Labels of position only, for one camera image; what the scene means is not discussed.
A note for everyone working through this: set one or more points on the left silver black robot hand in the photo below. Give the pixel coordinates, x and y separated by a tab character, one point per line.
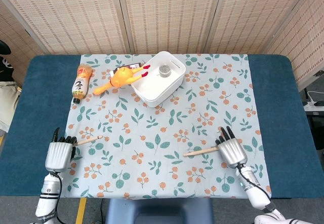
58	155

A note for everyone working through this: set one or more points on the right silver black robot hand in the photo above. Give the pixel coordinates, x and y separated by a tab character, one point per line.
231	151

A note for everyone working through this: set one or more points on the wooden stick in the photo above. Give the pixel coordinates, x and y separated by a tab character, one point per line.
200	151
88	141

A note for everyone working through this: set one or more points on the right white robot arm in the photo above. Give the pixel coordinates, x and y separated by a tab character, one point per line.
255	193

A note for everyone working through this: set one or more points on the floral print table cloth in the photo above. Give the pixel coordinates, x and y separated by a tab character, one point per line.
162	132

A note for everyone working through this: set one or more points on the plastic tea drink bottle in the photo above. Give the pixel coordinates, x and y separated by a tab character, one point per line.
81	86

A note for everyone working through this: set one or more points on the beige cloth bag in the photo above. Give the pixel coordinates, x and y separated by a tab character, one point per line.
7	102

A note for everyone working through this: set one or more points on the white power strip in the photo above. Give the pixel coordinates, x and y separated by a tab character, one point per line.
314	105

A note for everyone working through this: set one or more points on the white plastic storage bin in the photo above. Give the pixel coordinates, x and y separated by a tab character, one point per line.
152	93

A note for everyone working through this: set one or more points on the orange rubber chicken toy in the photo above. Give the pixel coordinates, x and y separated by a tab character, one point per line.
121	78

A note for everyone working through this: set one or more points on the small metal cup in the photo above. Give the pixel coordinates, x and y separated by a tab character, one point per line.
164	70

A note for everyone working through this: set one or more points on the black bag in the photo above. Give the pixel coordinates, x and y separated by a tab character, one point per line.
5	64

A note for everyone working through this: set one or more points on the small black box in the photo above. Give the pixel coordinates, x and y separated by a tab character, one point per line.
132	65

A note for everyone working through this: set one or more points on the woven bamboo folding screen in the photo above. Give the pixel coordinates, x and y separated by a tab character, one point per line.
76	18

